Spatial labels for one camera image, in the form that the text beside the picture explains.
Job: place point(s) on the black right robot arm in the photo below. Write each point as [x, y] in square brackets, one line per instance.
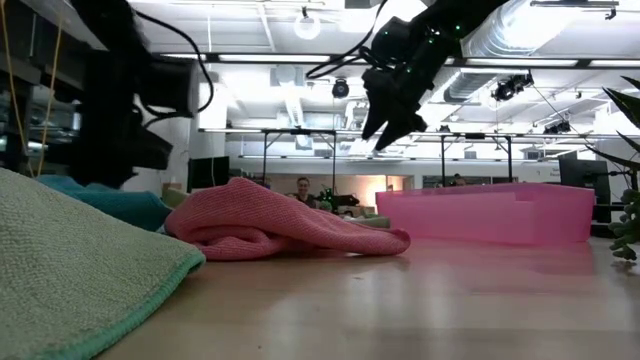
[475, 15]

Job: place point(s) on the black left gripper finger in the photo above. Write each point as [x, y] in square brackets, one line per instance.
[117, 177]
[90, 176]

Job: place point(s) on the potted succulent plant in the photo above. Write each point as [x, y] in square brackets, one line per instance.
[627, 225]

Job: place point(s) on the silver ceiling duct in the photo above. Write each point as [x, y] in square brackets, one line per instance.
[505, 30]

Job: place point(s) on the person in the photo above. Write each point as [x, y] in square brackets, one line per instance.
[458, 180]
[303, 187]

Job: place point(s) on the round black hanging fixture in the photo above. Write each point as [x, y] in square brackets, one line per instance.
[340, 89]

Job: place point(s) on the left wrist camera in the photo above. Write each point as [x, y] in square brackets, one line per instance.
[170, 87]

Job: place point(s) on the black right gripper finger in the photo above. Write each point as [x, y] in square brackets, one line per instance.
[375, 117]
[402, 125]

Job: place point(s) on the black ceiling spotlight cluster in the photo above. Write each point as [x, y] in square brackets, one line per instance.
[510, 87]

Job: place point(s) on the black monitor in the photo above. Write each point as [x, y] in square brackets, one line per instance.
[207, 175]
[582, 180]

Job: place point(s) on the pink translucent plastic bin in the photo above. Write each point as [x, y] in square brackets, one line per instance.
[475, 215]

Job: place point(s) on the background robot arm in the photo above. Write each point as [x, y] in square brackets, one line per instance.
[332, 200]

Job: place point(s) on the overhead light bar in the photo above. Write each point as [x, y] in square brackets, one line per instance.
[275, 58]

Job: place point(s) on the black background workstation frame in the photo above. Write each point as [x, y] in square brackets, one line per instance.
[300, 132]
[475, 136]

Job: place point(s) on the teal microfiber towel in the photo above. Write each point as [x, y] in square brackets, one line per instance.
[125, 207]

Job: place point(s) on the pink microfiber towel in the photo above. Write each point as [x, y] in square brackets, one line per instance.
[260, 225]

